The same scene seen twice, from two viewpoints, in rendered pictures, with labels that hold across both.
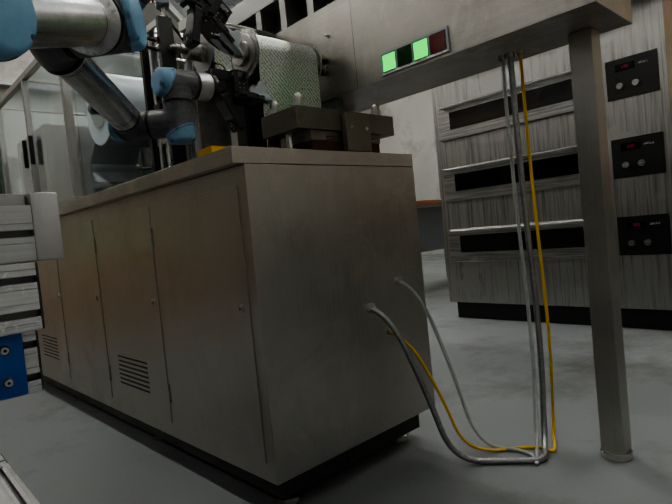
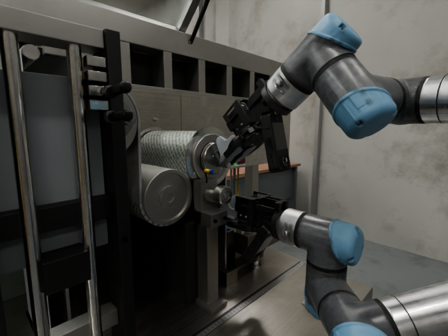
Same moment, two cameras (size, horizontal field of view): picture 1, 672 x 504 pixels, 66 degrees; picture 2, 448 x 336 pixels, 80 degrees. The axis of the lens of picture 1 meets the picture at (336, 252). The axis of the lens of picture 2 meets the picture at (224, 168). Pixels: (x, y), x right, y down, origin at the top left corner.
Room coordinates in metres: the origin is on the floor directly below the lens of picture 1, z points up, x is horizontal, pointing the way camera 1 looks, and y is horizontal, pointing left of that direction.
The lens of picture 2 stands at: (1.61, 0.86, 1.32)
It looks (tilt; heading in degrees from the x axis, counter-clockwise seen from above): 9 degrees down; 268
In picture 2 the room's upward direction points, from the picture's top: straight up
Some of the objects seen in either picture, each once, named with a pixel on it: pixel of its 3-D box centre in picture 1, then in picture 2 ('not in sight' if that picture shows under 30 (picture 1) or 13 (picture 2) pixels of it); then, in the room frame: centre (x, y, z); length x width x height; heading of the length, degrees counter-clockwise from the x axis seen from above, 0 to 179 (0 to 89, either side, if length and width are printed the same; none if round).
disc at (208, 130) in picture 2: (244, 54); (210, 157); (1.62, 0.22, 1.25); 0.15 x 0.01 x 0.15; 43
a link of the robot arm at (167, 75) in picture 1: (175, 84); (329, 239); (1.39, 0.38, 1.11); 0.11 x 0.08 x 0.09; 133
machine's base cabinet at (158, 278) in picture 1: (156, 305); not in sight; (2.34, 0.83, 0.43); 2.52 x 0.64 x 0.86; 43
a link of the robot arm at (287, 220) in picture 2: (201, 87); (292, 227); (1.45, 0.32, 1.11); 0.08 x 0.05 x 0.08; 43
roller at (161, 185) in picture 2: not in sight; (141, 187); (1.79, 0.21, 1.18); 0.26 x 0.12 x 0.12; 133
